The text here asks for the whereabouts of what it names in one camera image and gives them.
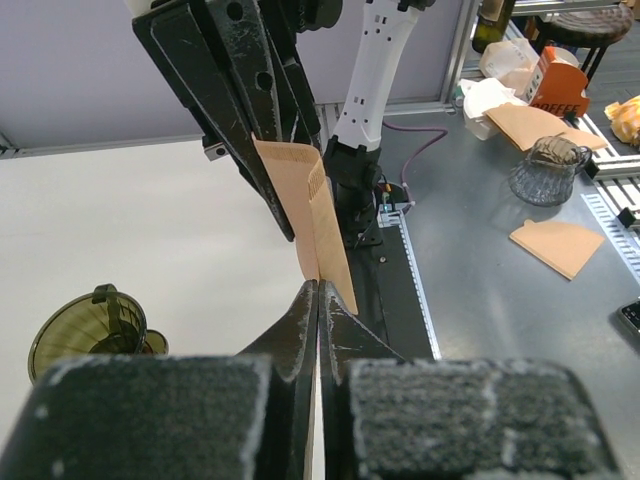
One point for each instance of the dark glass wine bottle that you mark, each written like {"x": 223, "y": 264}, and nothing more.
{"x": 493, "y": 18}

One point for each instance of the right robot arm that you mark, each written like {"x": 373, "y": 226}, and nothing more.
{"x": 353, "y": 148}

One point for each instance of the grey cable duct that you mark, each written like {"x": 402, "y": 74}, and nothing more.
{"x": 405, "y": 320}

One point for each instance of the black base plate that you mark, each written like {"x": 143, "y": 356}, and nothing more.
{"x": 360, "y": 242}

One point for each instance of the orange coffee box outside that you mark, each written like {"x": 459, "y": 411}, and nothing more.
{"x": 557, "y": 84}

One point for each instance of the yellow crumpled object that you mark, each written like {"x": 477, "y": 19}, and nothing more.
{"x": 625, "y": 120}

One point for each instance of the black smartphone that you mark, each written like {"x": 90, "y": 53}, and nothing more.
{"x": 629, "y": 316}

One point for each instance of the dark green dripper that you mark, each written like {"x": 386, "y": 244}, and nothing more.
{"x": 103, "y": 321}

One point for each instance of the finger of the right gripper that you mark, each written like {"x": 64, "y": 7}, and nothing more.
{"x": 185, "y": 45}
{"x": 259, "y": 38}

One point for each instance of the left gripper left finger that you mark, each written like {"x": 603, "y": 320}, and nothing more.
{"x": 245, "y": 416}

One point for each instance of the round dark stool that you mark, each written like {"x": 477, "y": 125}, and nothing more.
{"x": 595, "y": 30}

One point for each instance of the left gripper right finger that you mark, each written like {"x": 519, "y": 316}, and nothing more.
{"x": 388, "y": 417}

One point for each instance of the grey glass dripper outside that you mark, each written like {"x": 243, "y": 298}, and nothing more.
{"x": 545, "y": 177}

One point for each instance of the stack of brown filters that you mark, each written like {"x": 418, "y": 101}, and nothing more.
{"x": 524, "y": 125}

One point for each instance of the brown paper coffee filter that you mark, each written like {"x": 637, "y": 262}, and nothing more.
{"x": 298, "y": 176}

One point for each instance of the white paper filter pack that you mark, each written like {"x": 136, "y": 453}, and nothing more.
{"x": 478, "y": 98}

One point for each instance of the loose brown filter outside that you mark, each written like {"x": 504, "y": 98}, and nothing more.
{"x": 564, "y": 247}

